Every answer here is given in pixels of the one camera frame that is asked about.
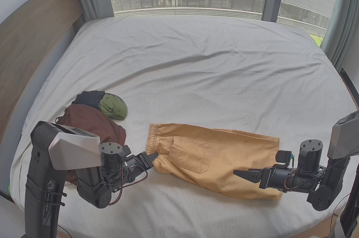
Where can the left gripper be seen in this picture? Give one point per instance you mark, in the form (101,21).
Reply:
(138,164)

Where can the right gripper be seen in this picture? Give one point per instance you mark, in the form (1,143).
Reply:
(277,179)

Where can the tan shorts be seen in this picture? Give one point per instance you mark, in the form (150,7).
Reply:
(224,152)

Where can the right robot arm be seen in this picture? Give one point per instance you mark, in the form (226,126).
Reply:
(342,138)

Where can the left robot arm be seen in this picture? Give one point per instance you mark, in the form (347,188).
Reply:
(73,150)

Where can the olive green garment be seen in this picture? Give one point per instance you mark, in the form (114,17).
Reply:
(112,106)

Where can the dark brown garment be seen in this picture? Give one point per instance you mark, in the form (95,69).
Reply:
(89,119)

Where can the black garment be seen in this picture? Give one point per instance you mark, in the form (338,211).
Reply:
(87,96)

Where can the bed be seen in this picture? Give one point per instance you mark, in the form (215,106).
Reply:
(196,57)

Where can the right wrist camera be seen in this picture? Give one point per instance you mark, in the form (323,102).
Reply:
(283,157)

